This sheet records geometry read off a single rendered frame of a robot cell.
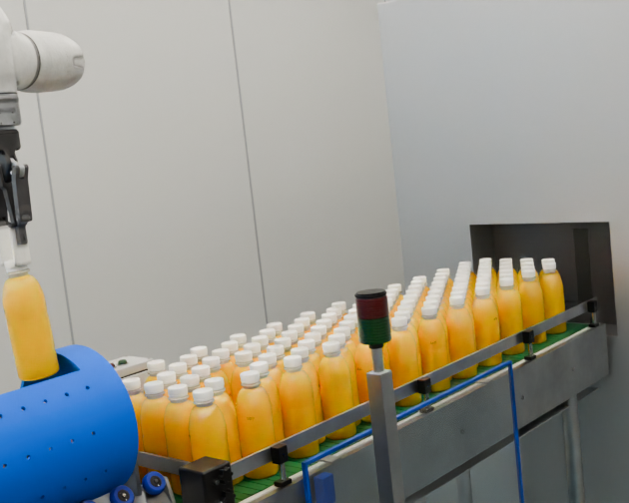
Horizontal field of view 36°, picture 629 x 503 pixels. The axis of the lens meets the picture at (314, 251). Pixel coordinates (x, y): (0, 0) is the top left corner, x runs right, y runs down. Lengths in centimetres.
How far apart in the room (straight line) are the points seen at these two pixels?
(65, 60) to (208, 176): 338
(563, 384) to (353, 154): 319
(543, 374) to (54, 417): 151
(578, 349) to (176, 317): 267
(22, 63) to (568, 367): 180
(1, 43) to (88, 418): 65
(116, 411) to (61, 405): 10
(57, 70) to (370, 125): 420
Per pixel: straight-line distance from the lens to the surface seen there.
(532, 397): 271
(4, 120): 171
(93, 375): 175
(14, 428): 164
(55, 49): 182
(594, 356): 304
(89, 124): 485
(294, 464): 204
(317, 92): 564
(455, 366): 241
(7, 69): 172
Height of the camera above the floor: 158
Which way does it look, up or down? 7 degrees down
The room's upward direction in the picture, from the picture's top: 6 degrees counter-clockwise
